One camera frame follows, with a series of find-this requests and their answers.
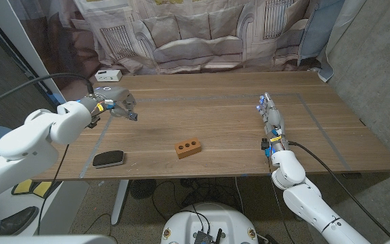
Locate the white partition panel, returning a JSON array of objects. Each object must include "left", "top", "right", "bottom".
[{"left": 0, "top": 0, "right": 78, "bottom": 112}]

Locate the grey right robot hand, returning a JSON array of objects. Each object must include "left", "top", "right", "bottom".
[{"left": 255, "top": 91, "right": 289, "bottom": 155}]

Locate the tangle of black floor cables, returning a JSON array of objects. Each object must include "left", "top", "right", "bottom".
[{"left": 150, "top": 178, "right": 246, "bottom": 223}]

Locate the white table leg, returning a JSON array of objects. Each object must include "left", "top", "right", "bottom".
[{"left": 110, "top": 179, "right": 130, "bottom": 226}]

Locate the person's leg with dark shoe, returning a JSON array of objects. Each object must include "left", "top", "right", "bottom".
[{"left": 0, "top": 205, "right": 40, "bottom": 237}]

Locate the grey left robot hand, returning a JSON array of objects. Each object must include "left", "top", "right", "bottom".
[{"left": 78, "top": 85, "right": 139, "bottom": 122}]

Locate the brown three-hole wooden block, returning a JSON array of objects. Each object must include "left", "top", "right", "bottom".
[{"left": 174, "top": 136, "right": 202, "bottom": 160}]

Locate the thin black left wrist cable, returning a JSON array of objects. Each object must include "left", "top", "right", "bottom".
[{"left": 37, "top": 144, "right": 70, "bottom": 235}]

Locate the black module with antenna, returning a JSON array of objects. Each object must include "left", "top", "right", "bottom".
[{"left": 192, "top": 228, "right": 223, "bottom": 244}]

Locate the white power strip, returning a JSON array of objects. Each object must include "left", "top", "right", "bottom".
[{"left": 94, "top": 69, "right": 123, "bottom": 83}]

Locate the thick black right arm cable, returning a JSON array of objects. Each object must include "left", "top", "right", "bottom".
[{"left": 288, "top": 140, "right": 390, "bottom": 238}]

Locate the black felt board eraser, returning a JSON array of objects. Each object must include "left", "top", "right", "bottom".
[{"left": 92, "top": 150, "right": 125, "bottom": 169}]

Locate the white floor platform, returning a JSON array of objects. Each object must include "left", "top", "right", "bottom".
[{"left": 0, "top": 179, "right": 90, "bottom": 237}]

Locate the round black floor fan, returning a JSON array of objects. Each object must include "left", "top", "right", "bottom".
[{"left": 129, "top": 178, "right": 157, "bottom": 200}]

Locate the yellow and black floor pad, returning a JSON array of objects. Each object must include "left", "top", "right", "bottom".
[{"left": 11, "top": 178, "right": 63, "bottom": 199}]

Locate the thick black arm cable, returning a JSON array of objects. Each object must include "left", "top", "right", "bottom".
[
  {"left": 0, "top": 73, "right": 96, "bottom": 115},
  {"left": 288, "top": 140, "right": 390, "bottom": 238}
]

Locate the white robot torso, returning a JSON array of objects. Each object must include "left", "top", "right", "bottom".
[{"left": 160, "top": 202, "right": 259, "bottom": 244}]

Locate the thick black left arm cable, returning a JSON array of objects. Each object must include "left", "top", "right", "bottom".
[{"left": 0, "top": 73, "right": 96, "bottom": 115}]

